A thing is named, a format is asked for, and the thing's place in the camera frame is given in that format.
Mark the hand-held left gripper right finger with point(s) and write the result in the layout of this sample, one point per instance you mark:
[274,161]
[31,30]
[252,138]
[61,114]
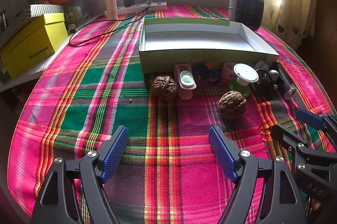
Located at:
[221,153]

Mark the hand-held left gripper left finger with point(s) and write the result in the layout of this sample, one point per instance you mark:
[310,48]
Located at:
[115,153]

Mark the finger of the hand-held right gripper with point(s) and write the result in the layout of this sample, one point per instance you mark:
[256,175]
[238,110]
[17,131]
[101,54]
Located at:
[309,118]
[283,134]

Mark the black rectangular flashlight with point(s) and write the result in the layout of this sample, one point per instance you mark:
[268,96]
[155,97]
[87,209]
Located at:
[287,82]

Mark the smooth-ridged brown walnut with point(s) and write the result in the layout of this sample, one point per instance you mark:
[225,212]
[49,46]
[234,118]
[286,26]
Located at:
[232,105]

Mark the black round case silver studs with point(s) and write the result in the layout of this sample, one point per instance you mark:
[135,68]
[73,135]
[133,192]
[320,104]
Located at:
[266,83]

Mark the green spool white cap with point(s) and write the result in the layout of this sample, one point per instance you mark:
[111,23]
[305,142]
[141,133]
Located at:
[246,74]

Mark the small white grey bottle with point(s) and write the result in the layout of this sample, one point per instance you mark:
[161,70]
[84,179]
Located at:
[261,65]

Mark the knobbly brown walnut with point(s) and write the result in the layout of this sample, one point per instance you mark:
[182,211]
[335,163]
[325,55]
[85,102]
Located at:
[164,87]

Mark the green white cardboard box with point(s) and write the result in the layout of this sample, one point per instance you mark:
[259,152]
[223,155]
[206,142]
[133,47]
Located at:
[194,37]

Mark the pink green plaid tablecloth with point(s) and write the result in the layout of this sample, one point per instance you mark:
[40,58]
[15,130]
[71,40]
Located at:
[131,113]

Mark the grey space heater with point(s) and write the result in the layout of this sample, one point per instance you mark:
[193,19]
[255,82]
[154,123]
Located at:
[246,9]

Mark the yellow cardboard box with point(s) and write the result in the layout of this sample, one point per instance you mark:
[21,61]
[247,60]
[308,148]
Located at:
[34,42]

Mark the dark glass tank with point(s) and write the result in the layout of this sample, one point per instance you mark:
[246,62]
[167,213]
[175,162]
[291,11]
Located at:
[81,11]

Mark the cream cosmetic tube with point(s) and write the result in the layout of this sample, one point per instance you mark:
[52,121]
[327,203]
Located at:
[110,0]

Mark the white blue power strip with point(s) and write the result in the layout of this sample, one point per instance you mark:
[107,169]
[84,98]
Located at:
[158,5]

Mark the striped box lid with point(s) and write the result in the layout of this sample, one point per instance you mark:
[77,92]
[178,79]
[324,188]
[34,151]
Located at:
[46,9]

